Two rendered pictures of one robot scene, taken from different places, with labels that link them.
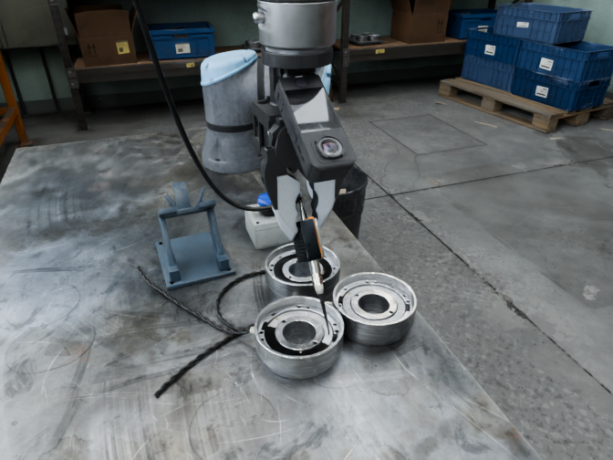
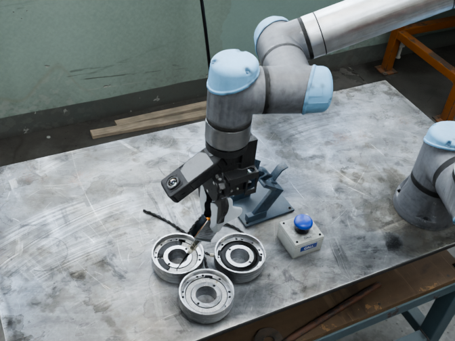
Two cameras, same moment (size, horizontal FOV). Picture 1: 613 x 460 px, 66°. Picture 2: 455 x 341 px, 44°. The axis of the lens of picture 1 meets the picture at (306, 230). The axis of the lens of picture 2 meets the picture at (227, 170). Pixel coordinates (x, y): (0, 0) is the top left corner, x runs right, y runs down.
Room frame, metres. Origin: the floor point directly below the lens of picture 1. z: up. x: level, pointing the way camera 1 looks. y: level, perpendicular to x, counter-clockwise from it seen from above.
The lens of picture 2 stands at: (0.38, -0.72, 1.73)
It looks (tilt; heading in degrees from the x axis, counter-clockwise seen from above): 42 degrees down; 81
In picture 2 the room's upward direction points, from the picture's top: 6 degrees clockwise
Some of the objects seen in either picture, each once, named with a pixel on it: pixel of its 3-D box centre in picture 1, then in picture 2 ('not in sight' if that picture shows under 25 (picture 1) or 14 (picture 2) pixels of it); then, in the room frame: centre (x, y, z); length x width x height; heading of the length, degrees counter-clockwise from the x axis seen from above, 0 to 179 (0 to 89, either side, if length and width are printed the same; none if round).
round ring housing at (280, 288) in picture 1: (302, 274); (239, 258); (0.54, 0.01, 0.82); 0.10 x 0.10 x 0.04
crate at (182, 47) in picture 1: (180, 40); not in sight; (4.01, 1.01, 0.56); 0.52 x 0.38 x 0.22; 107
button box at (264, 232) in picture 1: (269, 221); (302, 235); (0.68, 0.06, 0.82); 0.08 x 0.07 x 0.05; 20
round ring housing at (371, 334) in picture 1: (373, 308); (206, 297); (0.47, -0.09, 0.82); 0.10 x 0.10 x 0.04
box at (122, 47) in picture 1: (106, 34); not in sight; (3.81, 1.51, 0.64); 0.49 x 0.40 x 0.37; 115
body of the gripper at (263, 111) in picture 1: (295, 106); (227, 164); (0.50, 0.01, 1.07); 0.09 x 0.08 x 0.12; 23
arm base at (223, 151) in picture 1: (234, 139); (431, 191); (1.00, 0.16, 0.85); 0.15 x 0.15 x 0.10
